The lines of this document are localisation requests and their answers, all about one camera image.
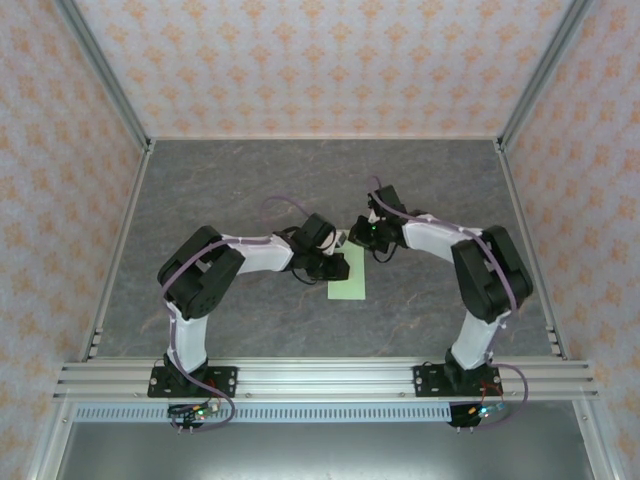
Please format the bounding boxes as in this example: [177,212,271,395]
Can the aluminium frame post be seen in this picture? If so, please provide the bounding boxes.
[27,402,76,480]
[52,0,156,154]
[494,0,599,154]
[572,399,619,480]

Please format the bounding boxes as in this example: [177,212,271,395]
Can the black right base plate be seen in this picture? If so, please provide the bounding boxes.
[413,364,501,400]

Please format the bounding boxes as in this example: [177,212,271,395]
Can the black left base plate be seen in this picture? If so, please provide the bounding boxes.
[147,366,239,400]

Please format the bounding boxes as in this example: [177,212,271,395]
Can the slotted grey cable duct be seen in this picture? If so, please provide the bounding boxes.
[73,404,454,424]

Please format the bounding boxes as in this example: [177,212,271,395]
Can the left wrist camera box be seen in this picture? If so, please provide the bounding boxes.
[322,229,350,256]

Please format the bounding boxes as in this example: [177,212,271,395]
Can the aluminium side rail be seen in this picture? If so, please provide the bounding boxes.
[494,142,569,361]
[77,142,156,362]

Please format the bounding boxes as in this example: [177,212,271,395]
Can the small circuit board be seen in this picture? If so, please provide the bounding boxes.
[464,402,507,421]
[167,399,221,421]

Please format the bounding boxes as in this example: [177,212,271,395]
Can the aluminium mounting beam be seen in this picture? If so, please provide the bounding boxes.
[52,357,600,403]

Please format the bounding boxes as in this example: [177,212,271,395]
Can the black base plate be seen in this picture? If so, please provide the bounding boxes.
[147,366,239,400]
[413,364,501,400]

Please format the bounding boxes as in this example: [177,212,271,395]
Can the light green paper sheet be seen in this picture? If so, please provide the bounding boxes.
[327,229,368,301]

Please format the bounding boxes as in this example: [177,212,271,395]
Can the grey metal shelf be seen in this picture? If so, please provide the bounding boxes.
[49,422,591,480]

